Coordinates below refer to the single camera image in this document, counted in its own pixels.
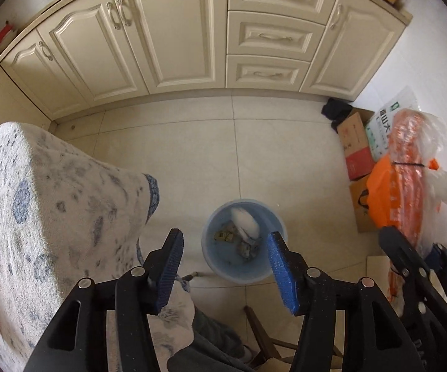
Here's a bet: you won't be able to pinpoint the blue plastic trash bucket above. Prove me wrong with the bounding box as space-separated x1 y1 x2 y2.
202 199 288 285

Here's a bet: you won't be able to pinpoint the cream lower kitchen cabinets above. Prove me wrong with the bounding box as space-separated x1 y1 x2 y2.
0 0 411 128

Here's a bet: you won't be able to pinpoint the clear bag orange contents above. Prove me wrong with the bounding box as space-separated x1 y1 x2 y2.
385 107 447 314

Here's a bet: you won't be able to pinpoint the wooden chair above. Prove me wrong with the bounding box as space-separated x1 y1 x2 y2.
243 304 344 369

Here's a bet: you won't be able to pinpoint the orange plastic bag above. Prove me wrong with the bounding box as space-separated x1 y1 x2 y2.
365 154 441 229

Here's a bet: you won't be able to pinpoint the white blue floral tablecloth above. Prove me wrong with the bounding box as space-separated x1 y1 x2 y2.
0 122 195 371

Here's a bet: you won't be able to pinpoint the brown red cardboard box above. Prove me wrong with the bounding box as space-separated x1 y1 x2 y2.
337 108 376 233

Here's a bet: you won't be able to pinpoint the black cloth on floor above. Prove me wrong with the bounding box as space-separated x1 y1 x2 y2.
321 97 353 132

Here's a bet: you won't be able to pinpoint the red lidded pot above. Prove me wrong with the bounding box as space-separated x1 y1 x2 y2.
0 21 17 53

